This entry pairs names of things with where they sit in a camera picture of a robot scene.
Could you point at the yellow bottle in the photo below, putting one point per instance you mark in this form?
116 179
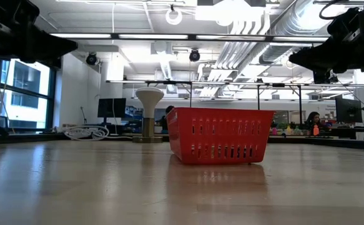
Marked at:
288 129

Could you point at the black computer monitor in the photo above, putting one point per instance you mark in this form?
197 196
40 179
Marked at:
111 107
348 109

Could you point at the long ceiling light bar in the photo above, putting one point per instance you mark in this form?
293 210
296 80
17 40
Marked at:
153 36

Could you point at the pink bottle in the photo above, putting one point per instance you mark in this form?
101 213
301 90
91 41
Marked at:
274 131

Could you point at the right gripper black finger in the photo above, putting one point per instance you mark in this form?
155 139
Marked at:
312 57

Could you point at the red slotted plastic basket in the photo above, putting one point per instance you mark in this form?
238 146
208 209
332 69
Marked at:
222 139

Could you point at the dark framed window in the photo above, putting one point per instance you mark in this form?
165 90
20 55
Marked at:
53 93

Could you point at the black overhead rig frame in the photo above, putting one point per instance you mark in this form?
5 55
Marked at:
169 82

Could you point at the person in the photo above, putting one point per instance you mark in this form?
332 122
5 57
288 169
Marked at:
169 109
313 120

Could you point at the white mushroom lamp brass base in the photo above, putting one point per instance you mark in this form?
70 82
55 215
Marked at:
149 103

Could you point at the black round ceiling camera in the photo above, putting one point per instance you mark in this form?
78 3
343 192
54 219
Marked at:
194 55
91 59

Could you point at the orange bottle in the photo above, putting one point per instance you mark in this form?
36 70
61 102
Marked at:
316 130

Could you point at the silver ventilation duct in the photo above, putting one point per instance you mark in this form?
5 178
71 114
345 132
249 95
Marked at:
294 22

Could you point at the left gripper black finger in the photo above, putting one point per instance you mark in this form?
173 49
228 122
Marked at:
53 47

